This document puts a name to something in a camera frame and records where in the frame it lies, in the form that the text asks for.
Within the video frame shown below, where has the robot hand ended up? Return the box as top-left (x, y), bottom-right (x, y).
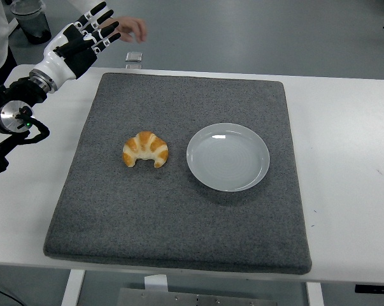
top-left (32, 1), bottom-right (122, 85)

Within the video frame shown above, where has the croissant bread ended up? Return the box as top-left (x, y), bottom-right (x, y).
top-left (122, 131), bottom-right (169, 168)

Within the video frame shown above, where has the light grey round plate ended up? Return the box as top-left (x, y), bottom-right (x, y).
top-left (186, 122), bottom-right (271, 193)

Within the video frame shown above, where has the black bin with clear liner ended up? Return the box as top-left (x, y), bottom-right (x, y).
top-left (10, 0), bottom-right (52, 45)

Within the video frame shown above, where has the person's hand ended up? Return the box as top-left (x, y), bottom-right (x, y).
top-left (97, 16), bottom-right (148, 43)

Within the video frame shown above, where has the grey felt mat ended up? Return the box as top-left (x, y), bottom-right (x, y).
top-left (43, 72), bottom-right (313, 275)

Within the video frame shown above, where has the white table leg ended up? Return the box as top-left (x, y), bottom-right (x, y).
top-left (305, 282), bottom-right (325, 306)
top-left (60, 270), bottom-right (86, 306)

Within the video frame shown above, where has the white paper label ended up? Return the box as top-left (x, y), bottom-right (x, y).
top-left (143, 274), bottom-right (169, 292)

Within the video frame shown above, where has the black table control panel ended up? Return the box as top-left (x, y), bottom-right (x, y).
top-left (354, 283), bottom-right (384, 295)

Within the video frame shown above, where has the black floor cable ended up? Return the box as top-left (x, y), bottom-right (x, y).
top-left (0, 285), bottom-right (24, 306)

